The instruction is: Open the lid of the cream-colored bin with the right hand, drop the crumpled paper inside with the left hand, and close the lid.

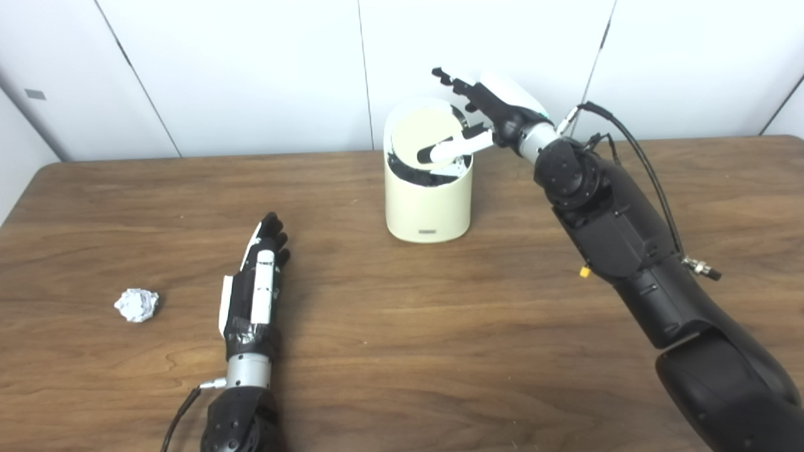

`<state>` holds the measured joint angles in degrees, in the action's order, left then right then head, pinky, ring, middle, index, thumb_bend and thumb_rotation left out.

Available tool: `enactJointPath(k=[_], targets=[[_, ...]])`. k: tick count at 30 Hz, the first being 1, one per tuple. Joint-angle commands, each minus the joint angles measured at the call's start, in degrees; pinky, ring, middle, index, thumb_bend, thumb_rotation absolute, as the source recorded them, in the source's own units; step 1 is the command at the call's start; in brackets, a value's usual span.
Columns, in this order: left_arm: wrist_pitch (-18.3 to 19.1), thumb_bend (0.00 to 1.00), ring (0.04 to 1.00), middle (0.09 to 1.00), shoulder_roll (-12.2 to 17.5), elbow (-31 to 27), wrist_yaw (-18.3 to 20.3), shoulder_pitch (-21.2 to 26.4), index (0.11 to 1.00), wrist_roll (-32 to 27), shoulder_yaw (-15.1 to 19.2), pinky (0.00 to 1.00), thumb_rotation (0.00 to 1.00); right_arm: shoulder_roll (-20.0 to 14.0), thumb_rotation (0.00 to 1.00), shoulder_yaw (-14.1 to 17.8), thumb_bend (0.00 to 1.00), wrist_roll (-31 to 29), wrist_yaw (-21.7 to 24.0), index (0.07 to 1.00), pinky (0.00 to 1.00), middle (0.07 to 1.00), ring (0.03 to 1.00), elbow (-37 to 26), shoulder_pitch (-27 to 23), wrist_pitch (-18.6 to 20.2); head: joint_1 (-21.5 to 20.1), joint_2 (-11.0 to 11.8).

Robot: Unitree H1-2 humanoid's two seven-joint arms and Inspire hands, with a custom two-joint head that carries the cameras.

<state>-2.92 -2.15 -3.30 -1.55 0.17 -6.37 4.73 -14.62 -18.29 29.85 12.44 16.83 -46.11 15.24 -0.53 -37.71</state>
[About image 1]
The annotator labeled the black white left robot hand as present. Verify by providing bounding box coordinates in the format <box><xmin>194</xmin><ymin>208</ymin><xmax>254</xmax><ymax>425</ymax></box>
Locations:
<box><xmin>218</xmin><ymin>212</ymin><xmax>291</xmax><ymax>360</ymax></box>

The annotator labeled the cream-colored bin body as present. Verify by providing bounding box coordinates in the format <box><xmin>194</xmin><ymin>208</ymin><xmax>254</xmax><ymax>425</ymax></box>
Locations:
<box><xmin>383</xmin><ymin>97</ymin><xmax>474</xmax><ymax>244</ymax></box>

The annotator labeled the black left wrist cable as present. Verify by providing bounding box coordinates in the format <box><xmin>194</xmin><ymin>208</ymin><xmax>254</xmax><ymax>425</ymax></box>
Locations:
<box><xmin>160</xmin><ymin>378</ymin><xmax>228</xmax><ymax>452</ymax></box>

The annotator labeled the white paper ball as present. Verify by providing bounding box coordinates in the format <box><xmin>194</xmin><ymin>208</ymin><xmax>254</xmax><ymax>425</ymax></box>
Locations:
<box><xmin>114</xmin><ymin>288</ymin><xmax>160</xmax><ymax>323</ymax></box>

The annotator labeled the cream round bin lid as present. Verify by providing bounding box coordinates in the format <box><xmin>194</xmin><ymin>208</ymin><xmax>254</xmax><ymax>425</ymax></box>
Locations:
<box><xmin>389</xmin><ymin>107</ymin><xmax>469</xmax><ymax>176</ymax></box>

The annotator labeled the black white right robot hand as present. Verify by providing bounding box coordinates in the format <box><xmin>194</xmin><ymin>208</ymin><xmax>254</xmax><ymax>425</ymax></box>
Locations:
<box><xmin>416</xmin><ymin>67</ymin><xmax>553</xmax><ymax>165</ymax></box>

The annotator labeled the black bin liner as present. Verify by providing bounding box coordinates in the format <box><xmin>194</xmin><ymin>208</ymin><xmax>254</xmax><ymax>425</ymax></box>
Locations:
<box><xmin>386</xmin><ymin>151</ymin><xmax>472</xmax><ymax>188</ymax></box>

